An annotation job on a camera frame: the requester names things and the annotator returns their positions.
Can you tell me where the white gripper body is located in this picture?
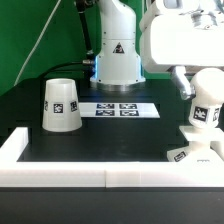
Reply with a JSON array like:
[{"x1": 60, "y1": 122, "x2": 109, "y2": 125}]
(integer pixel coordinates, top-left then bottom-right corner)
[{"x1": 139, "y1": 0, "x2": 224, "y2": 73}]

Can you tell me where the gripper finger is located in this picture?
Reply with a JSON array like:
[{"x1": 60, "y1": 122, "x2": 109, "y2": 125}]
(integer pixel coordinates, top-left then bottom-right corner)
[{"x1": 171, "y1": 66, "x2": 195, "y2": 100}]

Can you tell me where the white lamp bulb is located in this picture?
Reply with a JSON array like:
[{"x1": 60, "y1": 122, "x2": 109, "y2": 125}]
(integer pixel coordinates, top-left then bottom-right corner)
[{"x1": 189, "y1": 68, "x2": 224, "y2": 129}]

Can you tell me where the white lamp base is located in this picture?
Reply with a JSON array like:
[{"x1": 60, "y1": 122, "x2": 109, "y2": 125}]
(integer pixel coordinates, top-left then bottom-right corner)
[{"x1": 167, "y1": 126, "x2": 224, "y2": 163}]

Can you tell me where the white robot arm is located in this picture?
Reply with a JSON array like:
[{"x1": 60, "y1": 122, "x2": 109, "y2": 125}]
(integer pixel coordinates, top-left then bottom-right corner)
[{"x1": 91, "y1": 0, "x2": 224, "y2": 99}]

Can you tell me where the white lamp shade cone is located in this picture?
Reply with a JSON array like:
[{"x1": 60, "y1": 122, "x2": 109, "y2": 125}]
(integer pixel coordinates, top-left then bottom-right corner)
[{"x1": 42, "y1": 78, "x2": 82, "y2": 132}]

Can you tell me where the white marker tag plate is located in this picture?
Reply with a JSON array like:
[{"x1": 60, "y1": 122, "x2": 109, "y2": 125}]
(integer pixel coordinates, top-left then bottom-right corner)
[{"x1": 79, "y1": 102, "x2": 160, "y2": 118}]

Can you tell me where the white U-shaped fence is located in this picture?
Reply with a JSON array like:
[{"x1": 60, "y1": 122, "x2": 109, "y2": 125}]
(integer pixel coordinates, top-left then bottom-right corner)
[{"x1": 0, "y1": 127, "x2": 224, "y2": 188}]

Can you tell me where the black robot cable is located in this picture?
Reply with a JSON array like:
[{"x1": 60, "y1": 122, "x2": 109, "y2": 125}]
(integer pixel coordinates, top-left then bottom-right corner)
[{"x1": 39, "y1": 0, "x2": 98, "y2": 80}]

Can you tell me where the white cable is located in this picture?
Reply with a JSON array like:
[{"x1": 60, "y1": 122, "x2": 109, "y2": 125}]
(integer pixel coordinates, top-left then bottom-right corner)
[{"x1": 13, "y1": 0, "x2": 63, "y2": 87}]

